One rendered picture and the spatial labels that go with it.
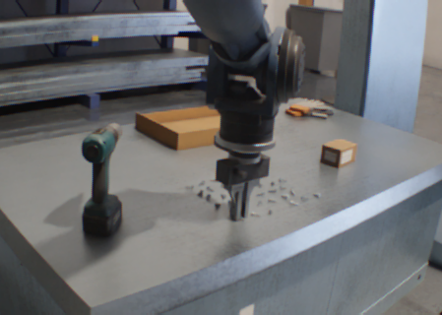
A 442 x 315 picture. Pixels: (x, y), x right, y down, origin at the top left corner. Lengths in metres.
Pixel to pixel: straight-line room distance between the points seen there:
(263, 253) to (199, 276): 0.19
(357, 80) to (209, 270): 1.83
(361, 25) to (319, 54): 4.77
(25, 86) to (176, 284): 3.80
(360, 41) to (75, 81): 2.92
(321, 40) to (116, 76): 3.35
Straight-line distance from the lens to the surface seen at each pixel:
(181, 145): 1.77
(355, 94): 2.78
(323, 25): 7.38
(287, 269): 1.42
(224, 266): 1.14
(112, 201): 1.22
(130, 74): 5.15
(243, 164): 1.24
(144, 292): 1.02
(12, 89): 4.68
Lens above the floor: 1.22
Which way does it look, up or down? 19 degrees down
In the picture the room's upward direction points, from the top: 4 degrees clockwise
